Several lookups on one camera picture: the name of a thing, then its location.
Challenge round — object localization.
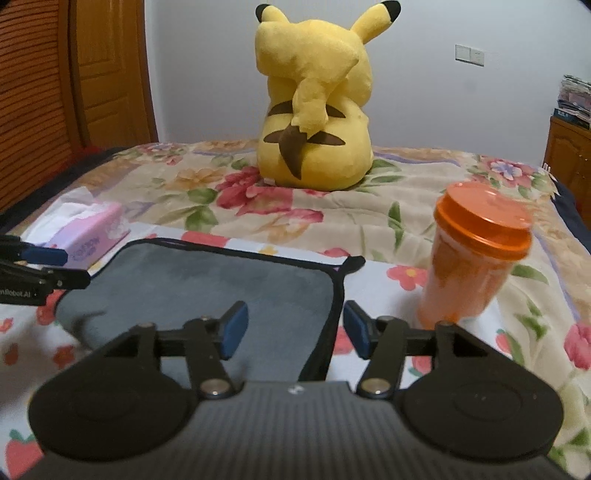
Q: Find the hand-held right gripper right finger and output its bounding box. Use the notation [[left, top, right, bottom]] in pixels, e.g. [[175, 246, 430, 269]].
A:
[[342, 300, 492, 398]]

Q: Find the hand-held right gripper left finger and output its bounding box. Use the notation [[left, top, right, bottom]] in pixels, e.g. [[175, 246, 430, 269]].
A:
[[92, 300, 250, 400]]

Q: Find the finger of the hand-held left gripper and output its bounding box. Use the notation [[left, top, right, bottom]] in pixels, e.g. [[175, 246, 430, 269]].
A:
[[0, 259, 92, 291], [0, 235, 69, 267]]

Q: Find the grey towel with black trim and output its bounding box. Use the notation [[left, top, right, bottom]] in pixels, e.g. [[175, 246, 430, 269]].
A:
[[54, 237, 366, 384]]

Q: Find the pink tissue box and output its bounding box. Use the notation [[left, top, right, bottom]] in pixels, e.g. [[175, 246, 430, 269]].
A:
[[23, 188, 131, 271]]

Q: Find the floral blanket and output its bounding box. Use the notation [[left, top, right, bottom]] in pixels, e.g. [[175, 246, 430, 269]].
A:
[[0, 141, 591, 480]]

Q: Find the orange cup with lid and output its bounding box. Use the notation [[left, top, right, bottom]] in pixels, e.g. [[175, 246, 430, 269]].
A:
[[417, 181, 534, 329]]

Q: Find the wooden louvered wardrobe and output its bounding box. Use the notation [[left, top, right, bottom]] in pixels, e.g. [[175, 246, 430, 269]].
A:
[[0, 0, 84, 215]]

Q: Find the yellow plush toy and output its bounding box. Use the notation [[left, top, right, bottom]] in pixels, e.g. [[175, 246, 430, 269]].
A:
[[255, 0, 402, 190]]

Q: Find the wooden door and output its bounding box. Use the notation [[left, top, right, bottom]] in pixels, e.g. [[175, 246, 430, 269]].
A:
[[69, 0, 158, 148]]

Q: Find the wooden cabinet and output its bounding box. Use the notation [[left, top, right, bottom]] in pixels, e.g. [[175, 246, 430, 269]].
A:
[[541, 115, 591, 204]]

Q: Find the stack of books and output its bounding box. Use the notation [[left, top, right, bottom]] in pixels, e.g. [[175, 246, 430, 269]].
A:
[[551, 74, 591, 130]]

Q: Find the white wall switch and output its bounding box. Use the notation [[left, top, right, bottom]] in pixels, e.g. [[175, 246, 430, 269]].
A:
[[455, 44, 485, 65]]

